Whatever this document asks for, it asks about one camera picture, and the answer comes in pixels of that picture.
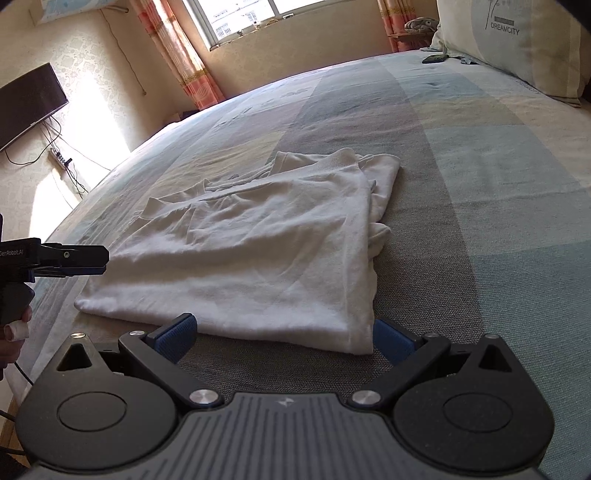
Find person's left hand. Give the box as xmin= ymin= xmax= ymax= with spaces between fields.
xmin=0 ymin=305 xmax=34 ymax=370

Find black television cables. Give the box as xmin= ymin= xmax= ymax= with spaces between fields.
xmin=4 ymin=115 xmax=112 ymax=195

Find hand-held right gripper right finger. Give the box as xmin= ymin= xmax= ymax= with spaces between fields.
xmin=348 ymin=318 xmax=521 ymax=411

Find orange striped curtain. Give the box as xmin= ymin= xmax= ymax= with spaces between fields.
xmin=129 ymin=0 xmax=226 ymax=112
xmin=377 ymin=0 xmax=407 ymax=53

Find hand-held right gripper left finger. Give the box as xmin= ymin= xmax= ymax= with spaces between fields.
xmin=55 ymin=312 xmax=223 ymax=409

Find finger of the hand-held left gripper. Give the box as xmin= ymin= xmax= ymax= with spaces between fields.
xmin=39 ymin=244 xmax=111 ymax=278

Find grey plush toy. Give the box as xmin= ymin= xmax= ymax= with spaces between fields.
xmin=403 ymin=17 xmax=440 ymax=33

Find bed with patchwork sheet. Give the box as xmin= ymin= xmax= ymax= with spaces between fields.
xmin=9 ymin=50 xmax=591 ymax=418

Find blue white wall poster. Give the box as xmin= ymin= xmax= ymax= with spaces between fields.
xmin=36 ymin=0 xmax=116 ymax=25

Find window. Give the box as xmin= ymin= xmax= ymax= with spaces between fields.
xmin=182 ymin=0 xmax=384 ymax=52

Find large floral pillow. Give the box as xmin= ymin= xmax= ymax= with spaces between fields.
xmin=431 ymin=0 xmax=590 ymax=108

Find white printed sweatshirt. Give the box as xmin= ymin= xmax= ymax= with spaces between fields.
xmin=73 ymin=148 xmax=402 ymax=356

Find black wall television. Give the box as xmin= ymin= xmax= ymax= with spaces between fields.
xmin=0 ymin=62 xmax=70 ymax=152

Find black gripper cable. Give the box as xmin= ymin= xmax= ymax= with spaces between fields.
xmin=0 ymin=359 xmax=36 ymax=422

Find thin wall cord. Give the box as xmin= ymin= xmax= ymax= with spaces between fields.
xmin=99 ymin=6 xmax=147 ymax=98

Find wooden nightstand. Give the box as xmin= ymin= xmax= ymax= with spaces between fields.
xmin=387 ymin=30 xmax=437 ymax=53

